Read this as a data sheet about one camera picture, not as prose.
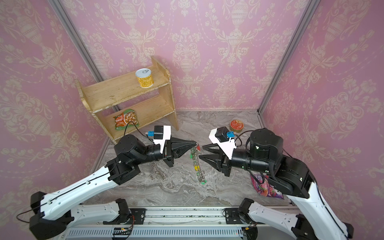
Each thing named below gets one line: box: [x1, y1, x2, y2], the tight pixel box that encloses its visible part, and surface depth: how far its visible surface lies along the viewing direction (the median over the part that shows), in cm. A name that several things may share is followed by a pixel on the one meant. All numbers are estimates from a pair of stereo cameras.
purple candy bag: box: [250, 174, 284, 199], surface depth 81 cm
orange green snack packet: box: [113, 109, 140, 131], surface depth 87 cm
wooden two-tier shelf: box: [75, 56, 179, 145], surface depth 78 cm
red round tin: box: [230, 119, 244, 133], surface depth 109 cm
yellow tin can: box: [135, 68, 154, 89], surface depth 72 cm
